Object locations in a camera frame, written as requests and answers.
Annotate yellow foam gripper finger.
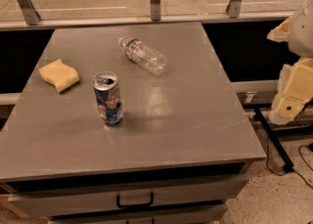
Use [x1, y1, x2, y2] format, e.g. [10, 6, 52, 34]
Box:
[269, 58, 313, 125]
[267, 17, 291, 42]

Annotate clear plastic water bottle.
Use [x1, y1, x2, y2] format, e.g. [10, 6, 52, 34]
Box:
[118, 37, 167, 75]

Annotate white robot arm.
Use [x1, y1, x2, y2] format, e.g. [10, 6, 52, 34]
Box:
[267, 0, 313, 125]

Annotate yellow sponge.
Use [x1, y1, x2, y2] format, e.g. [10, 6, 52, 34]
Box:
[39, 59, 79, 93]

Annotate black metal stand leg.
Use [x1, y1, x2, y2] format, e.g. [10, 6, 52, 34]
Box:
[253, 108, 293, 173]

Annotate blue silver energy drink can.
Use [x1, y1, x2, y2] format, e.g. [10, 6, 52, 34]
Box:
[92, 71, 123, 125]

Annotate grey drawer cabinet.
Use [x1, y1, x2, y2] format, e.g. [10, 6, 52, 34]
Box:
[1, 155, 265, 224]

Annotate black floor cable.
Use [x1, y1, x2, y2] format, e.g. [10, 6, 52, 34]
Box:
[265, 133, 313, 190]

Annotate black upper drawer handle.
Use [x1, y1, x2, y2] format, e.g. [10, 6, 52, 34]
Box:
[115, 193, 155, 209]

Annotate left metal railing bracket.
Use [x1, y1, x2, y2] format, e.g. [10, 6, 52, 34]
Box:
[17, 0, 41, 25]

